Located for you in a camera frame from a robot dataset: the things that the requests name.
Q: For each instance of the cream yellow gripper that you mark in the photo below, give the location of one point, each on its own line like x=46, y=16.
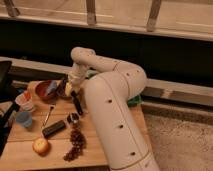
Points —
x=75, y=83

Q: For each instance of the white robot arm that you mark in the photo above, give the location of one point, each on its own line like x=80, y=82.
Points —
x=108, y=85

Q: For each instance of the red brown bowl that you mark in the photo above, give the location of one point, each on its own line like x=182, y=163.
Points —
x=41, y=88

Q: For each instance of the small black white object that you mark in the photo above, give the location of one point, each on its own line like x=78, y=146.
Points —
x=73, y=118

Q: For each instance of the metal spoon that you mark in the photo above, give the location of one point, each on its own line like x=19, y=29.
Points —
x=48, y=115

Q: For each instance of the black rectangular block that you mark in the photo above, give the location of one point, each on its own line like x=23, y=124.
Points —
x=53, y=129

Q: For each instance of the dark red grape bunch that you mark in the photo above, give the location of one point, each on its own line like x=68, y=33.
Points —
x=78, y=142

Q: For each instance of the blue plastic cup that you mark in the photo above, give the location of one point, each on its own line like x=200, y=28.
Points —
x=24, y=118

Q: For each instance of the red yellow apple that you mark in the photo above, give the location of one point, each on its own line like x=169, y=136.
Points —
x=40, y=146

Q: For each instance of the green cloth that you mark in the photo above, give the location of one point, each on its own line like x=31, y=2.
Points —
x=134, y=101

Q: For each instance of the black monitor stand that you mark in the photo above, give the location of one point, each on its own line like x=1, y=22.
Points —
x=7, y=93

